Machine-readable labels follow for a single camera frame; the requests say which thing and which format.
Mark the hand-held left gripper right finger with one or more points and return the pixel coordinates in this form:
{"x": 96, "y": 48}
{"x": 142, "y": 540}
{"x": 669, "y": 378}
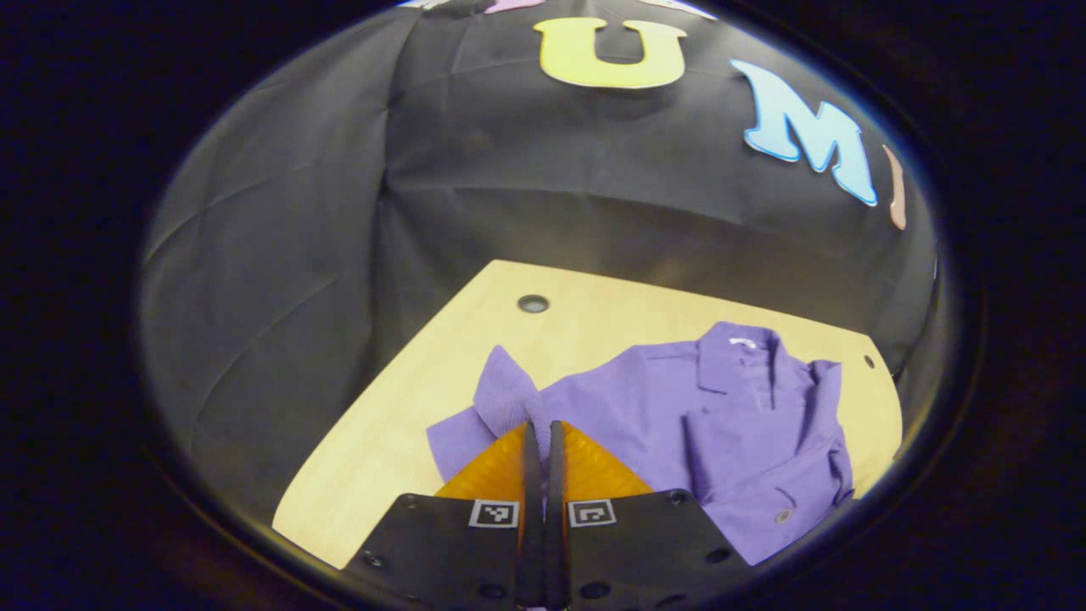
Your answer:
{"x": 556, "y": 526}

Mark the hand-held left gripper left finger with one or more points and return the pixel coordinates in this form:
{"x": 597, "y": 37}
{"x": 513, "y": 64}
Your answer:
{"x": 530, "y": 526}

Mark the purple button shirt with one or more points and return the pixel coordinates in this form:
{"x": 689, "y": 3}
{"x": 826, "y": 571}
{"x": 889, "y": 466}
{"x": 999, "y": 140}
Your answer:
{"x": 679, "y": 424}

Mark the black backdrop cloth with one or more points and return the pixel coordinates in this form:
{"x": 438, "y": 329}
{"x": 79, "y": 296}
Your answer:
{"x": 509, "y": 170}

